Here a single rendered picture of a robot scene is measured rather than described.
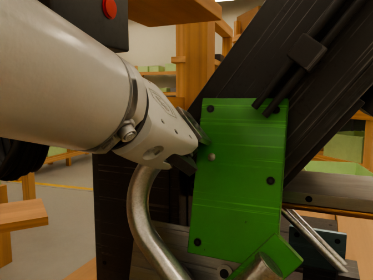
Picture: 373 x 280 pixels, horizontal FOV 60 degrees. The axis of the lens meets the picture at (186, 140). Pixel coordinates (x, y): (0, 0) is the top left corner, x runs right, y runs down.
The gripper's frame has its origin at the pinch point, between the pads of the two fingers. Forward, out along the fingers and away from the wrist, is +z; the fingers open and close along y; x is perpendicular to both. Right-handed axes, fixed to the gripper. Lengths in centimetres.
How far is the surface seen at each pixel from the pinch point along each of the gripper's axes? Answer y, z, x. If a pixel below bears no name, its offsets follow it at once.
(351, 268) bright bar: -27.5, 20.9, -4.8
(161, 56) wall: 569, 796, 82
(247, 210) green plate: -12.5, 2.9, -0.7
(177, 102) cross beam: 39, 68, 9
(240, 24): 216, 366, -76
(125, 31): 22.4, 4.5, -2.2
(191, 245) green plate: -11.6, 2.9, 8.1
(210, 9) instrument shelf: 37, 38, -19
